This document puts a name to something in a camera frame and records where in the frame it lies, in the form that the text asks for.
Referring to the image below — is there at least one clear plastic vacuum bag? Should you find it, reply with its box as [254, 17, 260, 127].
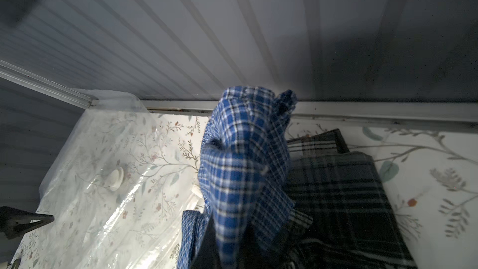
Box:
[11, 90, 208, 269]

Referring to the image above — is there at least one blue checked shirt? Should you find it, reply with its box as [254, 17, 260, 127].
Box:
[177, 86, 296, 269]

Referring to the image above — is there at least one black white plaid shirt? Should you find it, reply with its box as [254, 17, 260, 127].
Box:
[281, 129, 416, 269]

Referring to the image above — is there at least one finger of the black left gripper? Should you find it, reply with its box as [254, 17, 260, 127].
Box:
[1, 206, 55, 240]

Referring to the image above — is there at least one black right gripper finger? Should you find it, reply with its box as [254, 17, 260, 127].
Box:
[189, 216, 220, 269]

